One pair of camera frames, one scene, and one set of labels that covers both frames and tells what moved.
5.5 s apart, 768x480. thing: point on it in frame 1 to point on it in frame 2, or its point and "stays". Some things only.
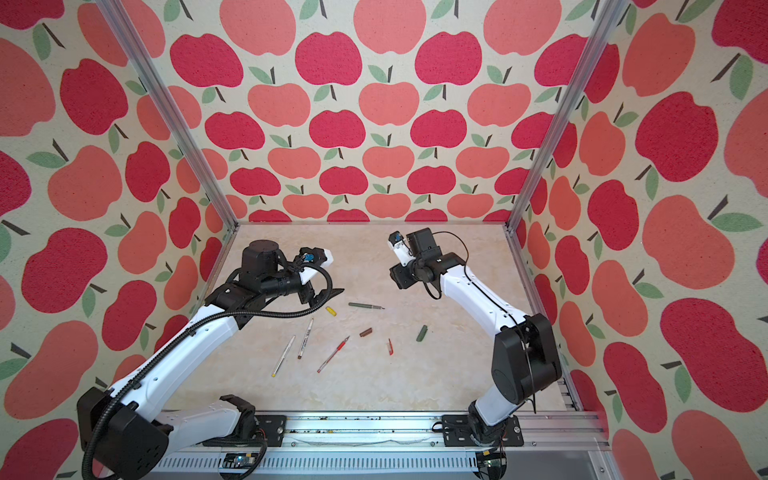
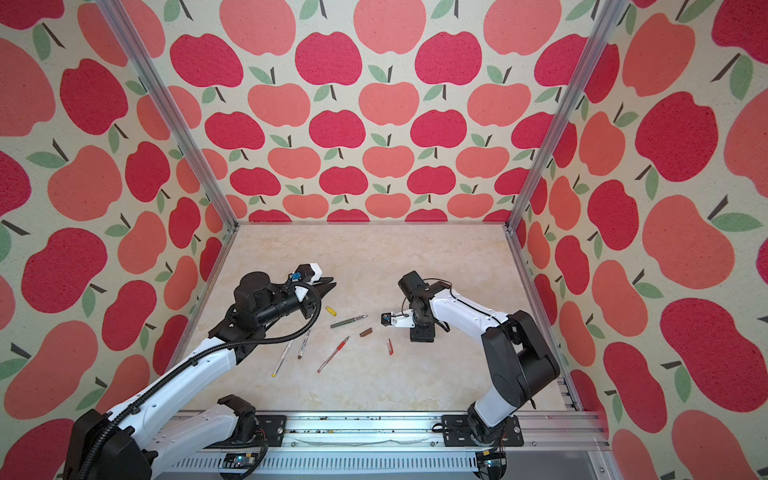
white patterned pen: [304, 340] stays
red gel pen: [332, 355] stays
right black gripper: [397, 276] to [420, 335]
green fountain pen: [370, 306] to [348, 321]
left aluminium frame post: [122, 25] stays
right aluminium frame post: [603, 32] stays
